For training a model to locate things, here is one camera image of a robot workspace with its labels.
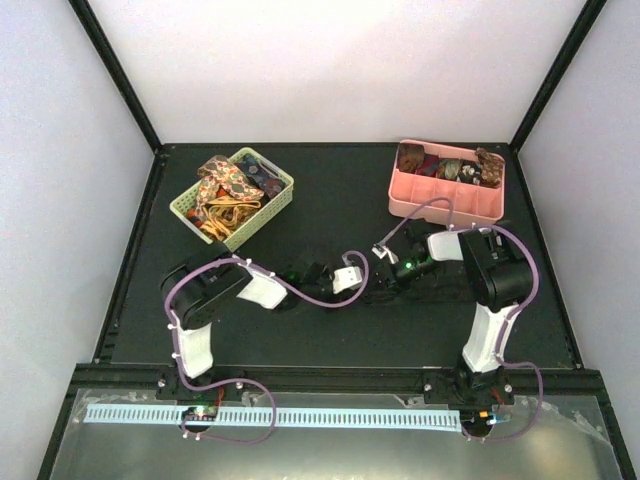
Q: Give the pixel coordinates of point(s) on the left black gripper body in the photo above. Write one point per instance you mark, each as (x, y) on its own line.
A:
(343, 296)

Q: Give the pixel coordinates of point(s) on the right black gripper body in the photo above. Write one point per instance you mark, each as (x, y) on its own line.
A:
(399, 282)

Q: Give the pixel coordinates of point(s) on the black necktie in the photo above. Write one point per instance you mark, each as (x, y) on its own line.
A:
(419, 293)

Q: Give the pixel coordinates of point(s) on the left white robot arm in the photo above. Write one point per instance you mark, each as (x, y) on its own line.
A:
(192, 293)

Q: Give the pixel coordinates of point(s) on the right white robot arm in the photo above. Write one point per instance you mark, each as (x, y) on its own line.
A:
(487, 264)

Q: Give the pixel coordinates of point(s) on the pink divided organizer box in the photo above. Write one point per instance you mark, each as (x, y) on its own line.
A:
(444, 202)

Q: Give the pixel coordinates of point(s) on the navy patterned necktie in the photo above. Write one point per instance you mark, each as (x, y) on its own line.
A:
(260, 176)

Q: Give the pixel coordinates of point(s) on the yellow necktie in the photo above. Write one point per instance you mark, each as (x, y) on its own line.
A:
(221, 217)

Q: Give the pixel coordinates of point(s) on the rolled red tie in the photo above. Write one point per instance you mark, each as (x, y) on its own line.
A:
(429, 167)

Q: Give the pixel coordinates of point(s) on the rolled olive tie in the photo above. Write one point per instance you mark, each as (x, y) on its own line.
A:
(449, 169)

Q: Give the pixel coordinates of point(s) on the rolled dark floral tie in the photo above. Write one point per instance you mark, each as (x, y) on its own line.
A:
(470, 173)

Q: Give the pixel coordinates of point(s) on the rolled brown dotted tie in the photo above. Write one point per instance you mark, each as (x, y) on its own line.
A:
(491, 168)

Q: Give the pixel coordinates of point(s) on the floral orange necktie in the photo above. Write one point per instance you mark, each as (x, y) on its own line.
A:
(220, 177)

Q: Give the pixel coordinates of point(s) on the green plastic basket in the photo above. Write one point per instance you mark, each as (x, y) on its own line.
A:
(183, 205)

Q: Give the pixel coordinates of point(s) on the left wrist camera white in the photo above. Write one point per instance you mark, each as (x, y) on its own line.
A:
(346, 278)

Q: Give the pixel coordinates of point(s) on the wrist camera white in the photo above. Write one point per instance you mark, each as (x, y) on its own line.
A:
(346, 278)
(383, 252)

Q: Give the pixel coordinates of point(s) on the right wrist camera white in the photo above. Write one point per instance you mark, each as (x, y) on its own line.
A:
(383, 252)

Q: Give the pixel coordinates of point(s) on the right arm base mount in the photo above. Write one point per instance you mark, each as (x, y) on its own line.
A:
(458, 387)

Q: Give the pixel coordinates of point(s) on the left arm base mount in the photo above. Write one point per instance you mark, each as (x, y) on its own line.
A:
(171, 387)

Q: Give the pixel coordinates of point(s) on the black aluminium front rail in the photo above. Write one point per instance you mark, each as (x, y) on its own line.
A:
(341, 380)

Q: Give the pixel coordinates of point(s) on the light blue cable duct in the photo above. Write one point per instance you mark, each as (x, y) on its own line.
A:
(280, 417)

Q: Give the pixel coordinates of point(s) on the right black frame post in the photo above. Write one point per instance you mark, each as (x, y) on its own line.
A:
(575, 38)

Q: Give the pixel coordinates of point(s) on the black frame post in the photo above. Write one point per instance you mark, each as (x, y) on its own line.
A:
(575, 38)
(98, 38)

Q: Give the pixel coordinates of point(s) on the left black frame post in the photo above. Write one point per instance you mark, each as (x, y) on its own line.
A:
(98, 38)

